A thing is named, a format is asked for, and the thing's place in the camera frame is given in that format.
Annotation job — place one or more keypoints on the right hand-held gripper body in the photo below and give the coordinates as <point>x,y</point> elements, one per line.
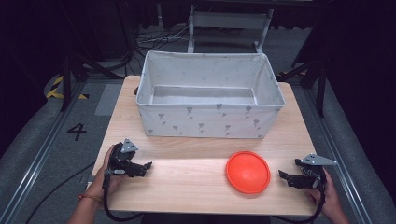
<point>313,174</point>

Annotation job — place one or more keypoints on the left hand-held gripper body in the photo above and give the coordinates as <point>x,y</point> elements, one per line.
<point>120,158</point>

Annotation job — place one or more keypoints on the person's right hand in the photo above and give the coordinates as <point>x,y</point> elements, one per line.
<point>330,199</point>

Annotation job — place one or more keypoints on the person's left hand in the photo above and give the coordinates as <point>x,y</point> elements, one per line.
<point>101,183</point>

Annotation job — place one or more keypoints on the orange round plastic plate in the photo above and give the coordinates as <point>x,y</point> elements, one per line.
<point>248,172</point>

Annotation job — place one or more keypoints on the white fabric storage box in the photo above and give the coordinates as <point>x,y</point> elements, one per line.
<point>205,121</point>

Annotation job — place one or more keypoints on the black tripod stand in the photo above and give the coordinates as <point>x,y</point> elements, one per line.
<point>319,81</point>
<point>67,77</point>

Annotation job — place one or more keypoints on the yellow black floor tape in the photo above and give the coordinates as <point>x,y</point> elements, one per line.
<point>54,90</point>

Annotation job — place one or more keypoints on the metal floor rail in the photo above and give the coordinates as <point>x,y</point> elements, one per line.
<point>37,161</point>
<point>339,155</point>

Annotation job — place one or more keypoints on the grey metal stand frame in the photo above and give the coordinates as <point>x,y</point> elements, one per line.
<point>229,20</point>

